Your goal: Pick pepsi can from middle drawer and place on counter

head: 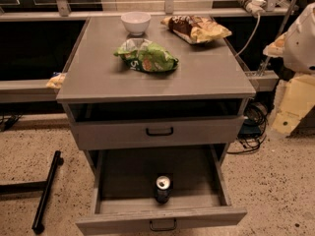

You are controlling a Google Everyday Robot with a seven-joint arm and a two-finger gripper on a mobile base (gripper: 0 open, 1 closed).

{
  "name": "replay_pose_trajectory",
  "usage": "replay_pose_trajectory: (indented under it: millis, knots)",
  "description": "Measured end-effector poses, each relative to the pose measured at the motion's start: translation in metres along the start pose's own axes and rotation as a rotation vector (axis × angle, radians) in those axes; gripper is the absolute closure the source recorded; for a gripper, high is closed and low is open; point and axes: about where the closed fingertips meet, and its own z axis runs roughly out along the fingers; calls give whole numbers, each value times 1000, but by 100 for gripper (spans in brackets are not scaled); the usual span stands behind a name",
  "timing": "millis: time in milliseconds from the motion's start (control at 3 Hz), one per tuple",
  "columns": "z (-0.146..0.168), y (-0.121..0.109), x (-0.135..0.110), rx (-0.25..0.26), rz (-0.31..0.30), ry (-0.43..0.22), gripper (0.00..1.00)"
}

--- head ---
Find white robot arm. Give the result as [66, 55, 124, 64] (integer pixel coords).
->
[263, 3, 315, 135]

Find black metal floor stand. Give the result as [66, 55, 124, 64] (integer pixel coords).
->
[0, 150, 64, 235]

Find closed top drawer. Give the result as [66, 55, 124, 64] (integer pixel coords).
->
[71, 116, 244, 150]

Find small yellow snack bag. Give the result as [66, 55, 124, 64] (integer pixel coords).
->
[46, 73, 66, 89]

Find white power strip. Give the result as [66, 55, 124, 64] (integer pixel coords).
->
[236, 0, 266, 17]

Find open middle drawer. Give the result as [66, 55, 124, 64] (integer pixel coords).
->
[77, 146, 247, 236]

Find grey drawer cabinet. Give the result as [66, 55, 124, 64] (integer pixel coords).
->
[55, 15, 257, 236]

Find brown yellow chip bag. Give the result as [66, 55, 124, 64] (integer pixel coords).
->
[160, 16, 232, 44]

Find black cable bundle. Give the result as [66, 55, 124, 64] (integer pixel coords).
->
[226, 100, 270, 155]

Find blue pepsi can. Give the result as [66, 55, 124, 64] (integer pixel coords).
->
[155, 176, 171, 204]

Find white bowl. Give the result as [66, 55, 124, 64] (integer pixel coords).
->
[121, 12, 151, 35]

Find green chip bag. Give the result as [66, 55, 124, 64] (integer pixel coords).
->
[114, 38, 179, 73]

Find white power cable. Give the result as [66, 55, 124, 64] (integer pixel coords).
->
[233, 13, 262, 58]

